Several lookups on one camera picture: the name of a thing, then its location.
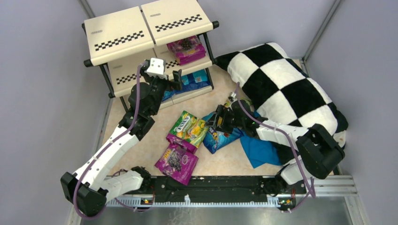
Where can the blue candy bag on shelf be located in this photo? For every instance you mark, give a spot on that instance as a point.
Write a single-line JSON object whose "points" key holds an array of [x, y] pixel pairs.
{"points": [[194, 81], [168, 94]]}

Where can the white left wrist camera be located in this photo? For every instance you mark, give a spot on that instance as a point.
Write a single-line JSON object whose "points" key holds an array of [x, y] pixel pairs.
{"points": [[156, 68]]}

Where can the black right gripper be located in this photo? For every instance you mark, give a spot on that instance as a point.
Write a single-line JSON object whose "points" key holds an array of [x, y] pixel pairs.
{"points": [[223, 117]]}

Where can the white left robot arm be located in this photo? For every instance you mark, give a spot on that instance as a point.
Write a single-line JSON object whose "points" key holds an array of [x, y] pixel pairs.
{"points": [[88, 188]]}

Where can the green Fox's candy bag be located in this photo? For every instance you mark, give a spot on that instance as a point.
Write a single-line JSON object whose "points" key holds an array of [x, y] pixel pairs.
{"points": [[247, 104]]}

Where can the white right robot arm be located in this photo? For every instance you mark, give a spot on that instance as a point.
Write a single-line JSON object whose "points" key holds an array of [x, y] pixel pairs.
{"points": [[315, 152]]}

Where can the cream three-tier shelf rack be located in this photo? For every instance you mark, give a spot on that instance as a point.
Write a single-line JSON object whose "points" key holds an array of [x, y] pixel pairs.
{"points": [[119, 41]]}

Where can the purple grape candy bag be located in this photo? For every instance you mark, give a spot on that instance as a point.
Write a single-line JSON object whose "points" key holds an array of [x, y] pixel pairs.
{"points": [[173, 139], [177, 163], [187, 50]]}

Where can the blue cloth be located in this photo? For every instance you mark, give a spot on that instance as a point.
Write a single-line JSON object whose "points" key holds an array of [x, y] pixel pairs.
{"points": [[259, 152]]}

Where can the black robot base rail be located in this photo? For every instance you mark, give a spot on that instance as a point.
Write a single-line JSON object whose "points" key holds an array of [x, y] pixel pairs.
{"points": [[219, 189]]}

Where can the blue Skittles candy bag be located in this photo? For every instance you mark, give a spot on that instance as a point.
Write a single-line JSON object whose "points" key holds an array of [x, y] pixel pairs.
{"points": [[215, 140]]}

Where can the green yellow candy bag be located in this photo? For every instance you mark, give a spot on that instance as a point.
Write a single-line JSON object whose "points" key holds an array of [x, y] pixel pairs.
{"points": [[190, 128]]}

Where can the black white checkered pillow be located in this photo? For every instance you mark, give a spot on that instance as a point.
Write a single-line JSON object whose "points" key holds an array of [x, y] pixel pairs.
{"points": [[281, 91]]}

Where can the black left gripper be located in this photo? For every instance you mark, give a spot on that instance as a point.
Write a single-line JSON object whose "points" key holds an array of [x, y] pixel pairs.
{"points": [[169, 83]]}

